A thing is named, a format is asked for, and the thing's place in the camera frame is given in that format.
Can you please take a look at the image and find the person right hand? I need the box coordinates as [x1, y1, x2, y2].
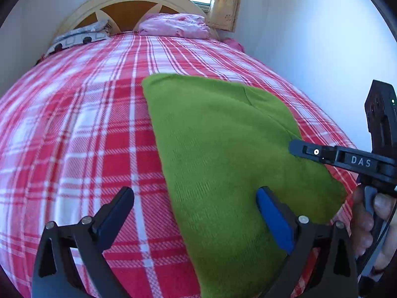
[350, 186, 396, 271]

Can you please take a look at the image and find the cream wooden headboard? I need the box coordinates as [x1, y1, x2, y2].
[54, 0, 205, 37]

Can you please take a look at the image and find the pink cloth beside bed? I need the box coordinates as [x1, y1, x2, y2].
[222, 37, 245, 53]

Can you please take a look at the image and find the green orange striped knit sweater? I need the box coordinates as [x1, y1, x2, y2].
[142, 74, 347, 297]

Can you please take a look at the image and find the red white plaid bedsheet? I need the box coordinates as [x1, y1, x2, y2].
[1, 32, 352, 297]

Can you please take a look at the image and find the pink pillow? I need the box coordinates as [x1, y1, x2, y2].
[137, 13, 211, 39]

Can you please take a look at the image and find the back right beige curtain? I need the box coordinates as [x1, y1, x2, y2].
[207, 0, 241, 32]

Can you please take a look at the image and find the grey white folded blanket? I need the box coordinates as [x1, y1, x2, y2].
[44, 20, 112, 57]

